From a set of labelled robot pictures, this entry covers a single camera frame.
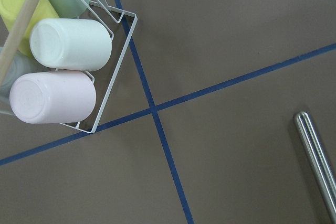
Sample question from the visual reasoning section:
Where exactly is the steel squeezer handle rod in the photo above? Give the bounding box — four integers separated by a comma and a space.
293, 111, 335, 223

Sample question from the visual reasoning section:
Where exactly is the white mint plastic cup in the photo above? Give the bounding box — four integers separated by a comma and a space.
29, 18, 112, 71

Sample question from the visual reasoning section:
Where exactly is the pink plastic cup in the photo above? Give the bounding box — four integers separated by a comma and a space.
9, 70, 97, 124

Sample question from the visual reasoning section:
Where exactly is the grey plastic cup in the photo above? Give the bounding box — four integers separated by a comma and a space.
1, 51, 50, 104

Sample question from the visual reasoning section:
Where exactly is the yellow plastic cup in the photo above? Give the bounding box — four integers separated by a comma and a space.
1, 0, 59, 58

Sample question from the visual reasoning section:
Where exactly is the white wire cup rack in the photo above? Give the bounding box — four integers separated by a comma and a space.
48, 0, 138, 133

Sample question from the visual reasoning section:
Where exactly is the wooden rack handle rod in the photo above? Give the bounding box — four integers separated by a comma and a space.
1, 0, 40, 85

